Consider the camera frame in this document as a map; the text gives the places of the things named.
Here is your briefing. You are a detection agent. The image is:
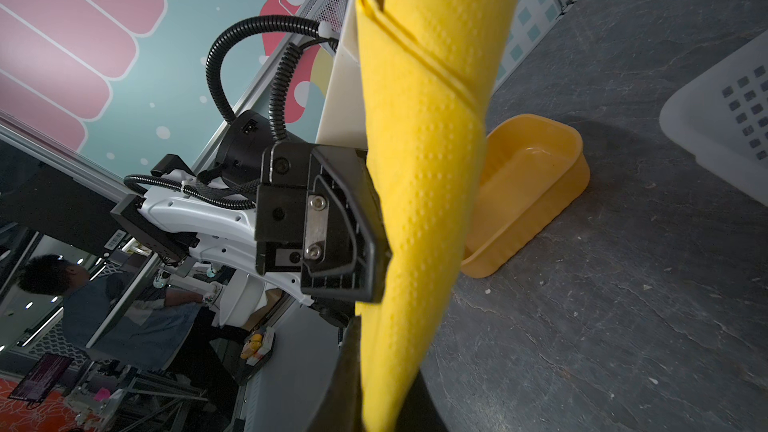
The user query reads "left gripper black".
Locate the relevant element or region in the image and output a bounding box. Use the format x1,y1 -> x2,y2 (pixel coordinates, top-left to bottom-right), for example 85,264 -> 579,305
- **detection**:
254,142 -> 392,303

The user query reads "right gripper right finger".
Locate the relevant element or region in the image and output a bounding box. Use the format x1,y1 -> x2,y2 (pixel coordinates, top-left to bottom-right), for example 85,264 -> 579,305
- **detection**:
395,373 -> 447,432

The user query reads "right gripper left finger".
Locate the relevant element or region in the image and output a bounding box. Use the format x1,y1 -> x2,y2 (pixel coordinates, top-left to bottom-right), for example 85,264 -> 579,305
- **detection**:
307,317 -> 363,432

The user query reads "yellow plastic utensil tray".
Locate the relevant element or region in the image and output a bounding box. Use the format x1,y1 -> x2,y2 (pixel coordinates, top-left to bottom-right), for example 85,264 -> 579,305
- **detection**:
461,114 -> 590,279

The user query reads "white perforated plastic basket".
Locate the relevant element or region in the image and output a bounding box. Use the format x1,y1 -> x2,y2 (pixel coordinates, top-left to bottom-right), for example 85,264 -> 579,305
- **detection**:
659,33 -> 767,205

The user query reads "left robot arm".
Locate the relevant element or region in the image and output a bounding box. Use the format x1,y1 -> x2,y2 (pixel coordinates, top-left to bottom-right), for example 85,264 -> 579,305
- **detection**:
112,111 -> 391,327

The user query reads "seated person in background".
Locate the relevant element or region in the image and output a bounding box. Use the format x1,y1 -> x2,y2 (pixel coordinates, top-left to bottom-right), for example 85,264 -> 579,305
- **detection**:
19,255 -> 218,378

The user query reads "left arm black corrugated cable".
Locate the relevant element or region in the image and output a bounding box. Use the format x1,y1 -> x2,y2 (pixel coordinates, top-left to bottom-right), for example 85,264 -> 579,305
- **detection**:
122,14 -> 340,211

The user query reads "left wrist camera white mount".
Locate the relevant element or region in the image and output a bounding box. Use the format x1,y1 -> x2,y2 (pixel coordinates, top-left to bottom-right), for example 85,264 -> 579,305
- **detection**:
316,0 -> 368,150

